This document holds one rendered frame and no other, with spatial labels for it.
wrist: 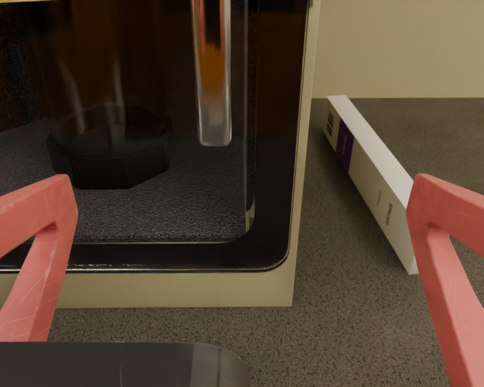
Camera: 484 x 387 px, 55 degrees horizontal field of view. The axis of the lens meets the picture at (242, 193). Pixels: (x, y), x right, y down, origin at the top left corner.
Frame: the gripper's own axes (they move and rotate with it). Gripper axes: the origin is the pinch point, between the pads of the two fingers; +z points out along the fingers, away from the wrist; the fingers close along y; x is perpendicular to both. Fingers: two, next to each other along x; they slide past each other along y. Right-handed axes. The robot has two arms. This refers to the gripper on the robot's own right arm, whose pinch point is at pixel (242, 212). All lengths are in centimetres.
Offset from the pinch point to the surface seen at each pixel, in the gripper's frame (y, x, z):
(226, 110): 0.7, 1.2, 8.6
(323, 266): -7.1, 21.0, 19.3
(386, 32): -21, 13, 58
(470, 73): -35, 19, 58
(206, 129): 1.6, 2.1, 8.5
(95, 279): 10.8, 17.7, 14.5
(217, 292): 1.8, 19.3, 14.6
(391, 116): -21, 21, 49
